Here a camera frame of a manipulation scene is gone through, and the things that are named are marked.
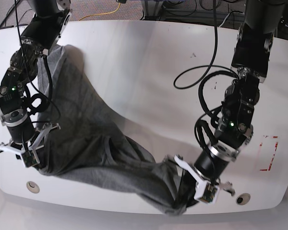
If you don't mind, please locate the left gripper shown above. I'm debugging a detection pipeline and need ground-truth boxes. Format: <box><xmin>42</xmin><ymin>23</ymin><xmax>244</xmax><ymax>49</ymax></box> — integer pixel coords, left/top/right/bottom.
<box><xmin>174</xmin><ymin>149</ymin><xmax>235</xmax><ymax>208</ymax></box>

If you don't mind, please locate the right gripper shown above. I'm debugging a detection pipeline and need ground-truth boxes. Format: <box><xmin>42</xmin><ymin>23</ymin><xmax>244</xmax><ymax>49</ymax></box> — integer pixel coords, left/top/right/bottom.
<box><xmin>0</xmin><ymin>119</ymin><xmax>60</xmax><ymax>158</ymax></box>

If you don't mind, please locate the grey t-shirt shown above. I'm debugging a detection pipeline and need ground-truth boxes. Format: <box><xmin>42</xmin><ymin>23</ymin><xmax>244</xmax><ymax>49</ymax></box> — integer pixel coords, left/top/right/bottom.
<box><xmin>37</xmin><ymin>45</ymin><xmax>187</xmax><ymax>216</ymax></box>

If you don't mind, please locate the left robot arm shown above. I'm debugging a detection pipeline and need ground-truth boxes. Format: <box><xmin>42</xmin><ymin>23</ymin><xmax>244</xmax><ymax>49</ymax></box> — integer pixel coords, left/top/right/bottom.
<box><xmin>174</xmin><ymin>0</ymin><xmax>286</xmax><ymax>207</ymax></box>

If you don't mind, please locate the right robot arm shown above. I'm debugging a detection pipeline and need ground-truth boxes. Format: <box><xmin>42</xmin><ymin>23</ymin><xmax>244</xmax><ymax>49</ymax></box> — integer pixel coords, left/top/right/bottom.
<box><xmin>0</xmin><ymin>0</ymin><xmax>72</xmax><ymax>160</ymax></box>

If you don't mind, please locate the red tape rectangle marking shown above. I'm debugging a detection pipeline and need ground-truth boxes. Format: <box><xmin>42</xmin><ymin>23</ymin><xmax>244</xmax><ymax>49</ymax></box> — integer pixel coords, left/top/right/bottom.
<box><xmin>258</xmin><ymin>136</ymin><xmax>279</xmax><ymax>172</ymax></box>

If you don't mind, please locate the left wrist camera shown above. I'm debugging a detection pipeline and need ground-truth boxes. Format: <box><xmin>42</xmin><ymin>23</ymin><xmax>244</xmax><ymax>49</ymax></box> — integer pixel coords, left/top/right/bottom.
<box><xmin>194</xmin><ymin>181</ymin><xmax>220</xmax><ymax>205</ymax></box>

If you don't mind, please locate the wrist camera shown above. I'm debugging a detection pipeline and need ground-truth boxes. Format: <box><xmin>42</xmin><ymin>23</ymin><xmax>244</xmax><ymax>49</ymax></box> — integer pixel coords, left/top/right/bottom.
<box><xmin>194</xmin><ymin>181</ymin><xmax>220</xmax><ymax>205</ymax></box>
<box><xmin>20</xmin><ymin>149</ymin><xmax>40</xmax><ymax>168</ymax></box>

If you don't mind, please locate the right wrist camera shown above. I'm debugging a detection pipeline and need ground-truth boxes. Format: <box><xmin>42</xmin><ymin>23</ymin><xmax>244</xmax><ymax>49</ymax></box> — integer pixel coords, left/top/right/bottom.
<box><xmin>20</xmin><ymin>149</ymin><xmax>40</xmax><ymax>168</ymax></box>

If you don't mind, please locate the left table cable grommet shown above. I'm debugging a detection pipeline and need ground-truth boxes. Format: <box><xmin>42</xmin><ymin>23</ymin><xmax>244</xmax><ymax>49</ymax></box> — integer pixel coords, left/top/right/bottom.
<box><xmin>26</xmin><ymin>181</ymin><xmax>40</xmax><ymax>194</ymax></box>

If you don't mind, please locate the table cable grommet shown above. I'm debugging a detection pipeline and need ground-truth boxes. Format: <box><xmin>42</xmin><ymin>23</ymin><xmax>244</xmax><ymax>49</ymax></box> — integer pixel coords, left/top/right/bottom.
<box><xmin>26</xmin><ymin>181</ymin><xmax>40</xmax><ymax>194</ymax></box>
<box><xmin>236</xmin><ymin>193</ymin><xmax>251</xmax><ymax>206</ymax></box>

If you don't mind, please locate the right table cable grommet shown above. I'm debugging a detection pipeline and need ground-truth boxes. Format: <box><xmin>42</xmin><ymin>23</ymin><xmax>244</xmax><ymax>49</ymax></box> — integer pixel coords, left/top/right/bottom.
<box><xmin>236</xmin><ymin>193</ymin><xmax>251</xmax><ymax>206</ymax></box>

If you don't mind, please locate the yellow cable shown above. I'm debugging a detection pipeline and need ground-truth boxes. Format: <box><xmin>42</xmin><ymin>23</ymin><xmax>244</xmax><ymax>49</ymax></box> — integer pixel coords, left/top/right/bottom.
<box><xmin>79</xmin><ymin>3</ymin><xmax>121</xmax><ymax>22</ymax></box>

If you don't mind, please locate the aluminium frame stand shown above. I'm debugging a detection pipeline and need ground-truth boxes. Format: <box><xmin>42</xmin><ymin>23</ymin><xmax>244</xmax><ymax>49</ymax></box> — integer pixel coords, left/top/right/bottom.
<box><xmin>141</xmin><ymin>0</ymin><xmax>166</xmax><ymax>21</ymax></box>

